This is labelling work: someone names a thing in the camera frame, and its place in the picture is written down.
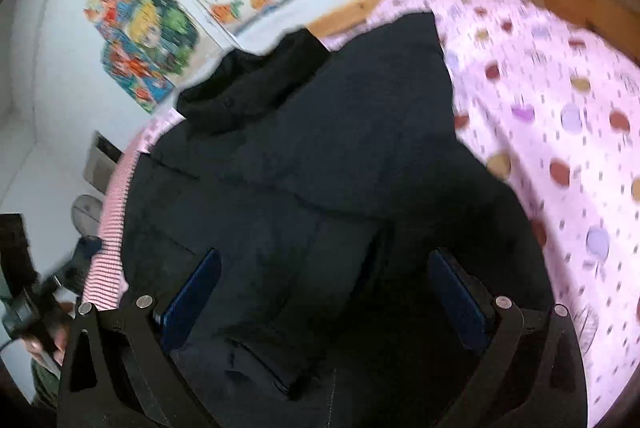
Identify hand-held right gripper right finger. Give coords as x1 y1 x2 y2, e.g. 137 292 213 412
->
427 248 590 428

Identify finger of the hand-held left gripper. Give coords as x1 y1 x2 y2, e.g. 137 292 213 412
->
52 235 103 296

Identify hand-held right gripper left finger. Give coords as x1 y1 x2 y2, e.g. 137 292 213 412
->
56 248 223 428

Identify black jacket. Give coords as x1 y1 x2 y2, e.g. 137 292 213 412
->
117 11 551 428

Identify person's left hand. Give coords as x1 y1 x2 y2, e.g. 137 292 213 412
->
25 303 75 366

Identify red checked quilt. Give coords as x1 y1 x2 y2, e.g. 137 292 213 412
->
82 148 143 311

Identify round standing fan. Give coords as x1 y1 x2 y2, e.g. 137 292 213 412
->
71 194 106 236

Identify grey metal door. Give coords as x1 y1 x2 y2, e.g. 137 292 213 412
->
82 131 123 196

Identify orange-haired figure blue drawing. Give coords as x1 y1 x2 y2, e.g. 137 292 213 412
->
100 39 176 115

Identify blond figure drawing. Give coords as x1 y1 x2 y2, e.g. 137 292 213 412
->
125 0 201 59

